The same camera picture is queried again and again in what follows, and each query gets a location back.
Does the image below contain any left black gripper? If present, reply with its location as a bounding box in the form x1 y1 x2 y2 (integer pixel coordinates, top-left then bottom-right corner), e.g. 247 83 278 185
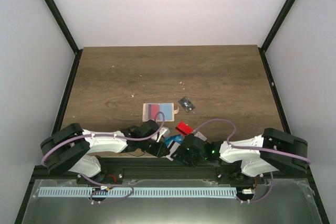
140 138 171 158

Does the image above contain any red card black stripe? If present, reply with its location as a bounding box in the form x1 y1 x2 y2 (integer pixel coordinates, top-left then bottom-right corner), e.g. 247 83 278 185
175 122 194 136

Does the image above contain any beige leather card holder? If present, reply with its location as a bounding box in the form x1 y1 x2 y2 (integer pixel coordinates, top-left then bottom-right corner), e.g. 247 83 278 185
142 103 179 122

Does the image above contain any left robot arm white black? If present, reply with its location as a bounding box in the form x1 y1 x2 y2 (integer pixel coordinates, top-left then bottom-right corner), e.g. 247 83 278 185
40 120 170 184

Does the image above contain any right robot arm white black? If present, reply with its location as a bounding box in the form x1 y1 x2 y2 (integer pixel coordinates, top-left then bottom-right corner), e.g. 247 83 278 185
171 128 310 184

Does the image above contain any white card black magstripe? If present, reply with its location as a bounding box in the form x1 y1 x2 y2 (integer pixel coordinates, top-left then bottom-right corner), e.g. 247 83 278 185
165 141 181 161

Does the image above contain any blue white card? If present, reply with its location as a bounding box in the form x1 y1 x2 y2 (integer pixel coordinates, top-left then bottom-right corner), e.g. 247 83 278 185
164 134 183 147

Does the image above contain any black VIP card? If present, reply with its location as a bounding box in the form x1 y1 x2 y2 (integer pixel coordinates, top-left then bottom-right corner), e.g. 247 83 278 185
178 97 195 113

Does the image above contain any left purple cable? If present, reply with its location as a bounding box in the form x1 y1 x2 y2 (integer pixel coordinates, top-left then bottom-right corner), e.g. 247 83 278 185
41 111 166 205

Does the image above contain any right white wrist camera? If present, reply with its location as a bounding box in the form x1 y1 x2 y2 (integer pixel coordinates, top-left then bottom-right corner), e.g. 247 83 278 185
194 131 207 141

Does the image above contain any black aluminium front rail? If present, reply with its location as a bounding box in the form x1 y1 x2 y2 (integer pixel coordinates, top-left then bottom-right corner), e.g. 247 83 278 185
33 155 310 183

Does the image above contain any light blue slotted cable duct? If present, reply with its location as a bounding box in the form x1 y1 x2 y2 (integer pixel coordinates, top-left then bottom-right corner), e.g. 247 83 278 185
38 187 237 199

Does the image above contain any left black frame post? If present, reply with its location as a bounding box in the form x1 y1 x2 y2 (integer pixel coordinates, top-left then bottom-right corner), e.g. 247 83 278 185
44 0 79 54

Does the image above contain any black frame post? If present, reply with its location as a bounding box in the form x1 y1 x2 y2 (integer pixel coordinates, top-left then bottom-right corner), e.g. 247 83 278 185
44 0 79 54
259 0 296 54

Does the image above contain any right black frame post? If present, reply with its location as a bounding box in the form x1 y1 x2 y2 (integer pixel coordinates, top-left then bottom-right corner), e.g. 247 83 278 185
259 0 296 54

